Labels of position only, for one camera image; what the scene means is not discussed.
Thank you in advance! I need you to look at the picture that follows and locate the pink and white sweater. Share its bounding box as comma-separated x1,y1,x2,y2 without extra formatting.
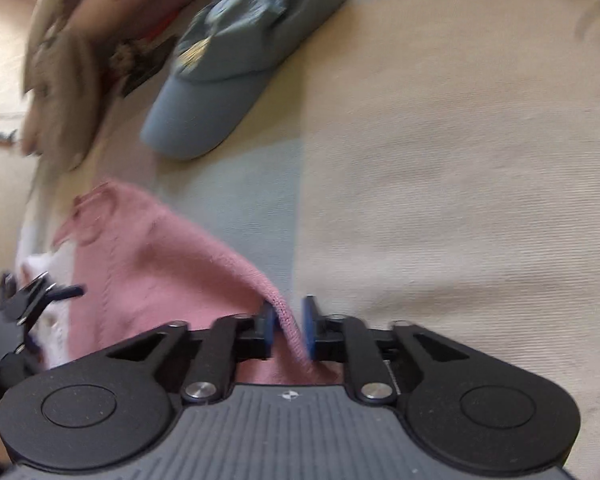
20,181,340,385

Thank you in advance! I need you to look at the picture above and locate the grey cat face cushion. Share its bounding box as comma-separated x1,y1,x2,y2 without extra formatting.
21,28,100,171

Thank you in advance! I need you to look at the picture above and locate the black phone with flower holder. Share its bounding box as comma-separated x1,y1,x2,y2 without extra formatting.
109,36,176,96

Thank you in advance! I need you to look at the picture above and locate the blue baseball cap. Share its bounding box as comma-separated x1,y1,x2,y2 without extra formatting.
140,0,344,160

